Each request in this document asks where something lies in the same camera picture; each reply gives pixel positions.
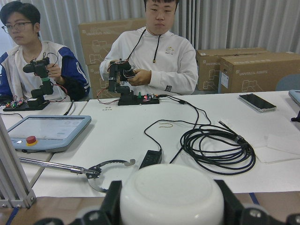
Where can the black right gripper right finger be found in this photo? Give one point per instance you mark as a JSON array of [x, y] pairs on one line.
[[236, 214]]

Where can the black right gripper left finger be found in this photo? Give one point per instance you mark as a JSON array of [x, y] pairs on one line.
[[109, 211]]

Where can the white ikea cup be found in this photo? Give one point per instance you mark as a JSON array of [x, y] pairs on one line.
[[167, 194]]

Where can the black power adapter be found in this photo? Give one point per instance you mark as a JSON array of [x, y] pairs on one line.
[[151, 158]]

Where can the blue teach pendant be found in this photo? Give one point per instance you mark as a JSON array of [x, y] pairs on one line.
[[47, 133]]

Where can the black smartphone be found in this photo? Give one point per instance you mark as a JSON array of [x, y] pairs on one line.
[[256, 102]]

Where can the cardboard box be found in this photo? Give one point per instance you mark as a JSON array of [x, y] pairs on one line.
[[247, 70]]

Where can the person in white hoodie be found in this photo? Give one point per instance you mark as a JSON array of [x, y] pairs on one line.
[[164, 63]]

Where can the person with glasses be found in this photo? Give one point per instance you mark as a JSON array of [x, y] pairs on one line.
[[21, 21]]

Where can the green handled reacher grabber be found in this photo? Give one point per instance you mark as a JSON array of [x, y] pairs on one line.
[[93, 173]]

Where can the aluminium frame post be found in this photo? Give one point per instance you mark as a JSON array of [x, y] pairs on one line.
[[15, 190]]

